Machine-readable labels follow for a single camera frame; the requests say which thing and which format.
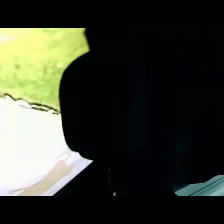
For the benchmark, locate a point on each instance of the dark green shirt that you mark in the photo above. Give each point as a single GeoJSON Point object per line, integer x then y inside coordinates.
{"type": "Point", "coordinates": [143, 93]}

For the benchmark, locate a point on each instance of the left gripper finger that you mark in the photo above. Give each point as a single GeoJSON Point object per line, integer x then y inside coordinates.
{"type": "Point", "coordinates": [90, 181]}

